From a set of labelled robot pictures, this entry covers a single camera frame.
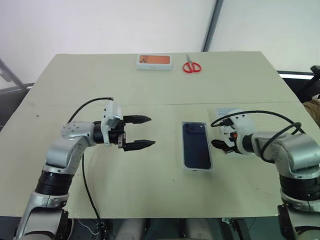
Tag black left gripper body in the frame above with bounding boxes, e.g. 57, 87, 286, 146
109, 119, 129, 151

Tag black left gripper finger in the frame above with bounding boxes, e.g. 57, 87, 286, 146
123, 114, 152, 125
123, 139, 157, 152

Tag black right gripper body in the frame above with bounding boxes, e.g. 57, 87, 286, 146
223, 131, 239, 154

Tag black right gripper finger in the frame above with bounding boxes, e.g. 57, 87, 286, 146
210, 139, 228, 151

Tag dark blue smartphone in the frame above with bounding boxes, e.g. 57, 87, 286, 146
181, 122, 212, 169

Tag white phone box base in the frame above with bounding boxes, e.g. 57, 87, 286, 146
180, 120, 216, 173

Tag phone box with orange print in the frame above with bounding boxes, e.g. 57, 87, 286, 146
136, 54, 173, 71

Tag neighbouring dark table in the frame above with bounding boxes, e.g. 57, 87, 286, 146
277, 70, 316, 103

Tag person in tan clothing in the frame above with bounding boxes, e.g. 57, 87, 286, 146
303, 94, 320, 119

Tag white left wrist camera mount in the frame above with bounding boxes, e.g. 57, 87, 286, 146
100, 98, 124, 146

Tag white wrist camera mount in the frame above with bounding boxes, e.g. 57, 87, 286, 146
100, 98, 124, 146
224, 114, 256, 157

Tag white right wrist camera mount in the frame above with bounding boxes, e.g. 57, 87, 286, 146
224, 114, 256, 157

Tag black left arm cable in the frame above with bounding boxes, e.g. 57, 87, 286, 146
66, 96, 115, 219

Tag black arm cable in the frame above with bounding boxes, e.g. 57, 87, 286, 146
210, 110, 305, 161
66, 96, 115, 219

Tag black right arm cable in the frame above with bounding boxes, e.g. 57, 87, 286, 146
210, 110, 305, 161

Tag red handled scissors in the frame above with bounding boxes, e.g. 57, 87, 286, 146
182, 53, 202, 74

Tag black table leg bracket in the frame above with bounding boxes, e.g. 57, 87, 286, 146
221, 216, 249, 240

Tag thin white wire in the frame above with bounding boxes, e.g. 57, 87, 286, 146
76, 218, 99, 236

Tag dark window frame post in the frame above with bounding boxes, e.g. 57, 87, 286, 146
201, 0, 225, 52

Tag grey metal frame bar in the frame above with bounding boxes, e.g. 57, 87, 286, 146
0, 58, 33, 89

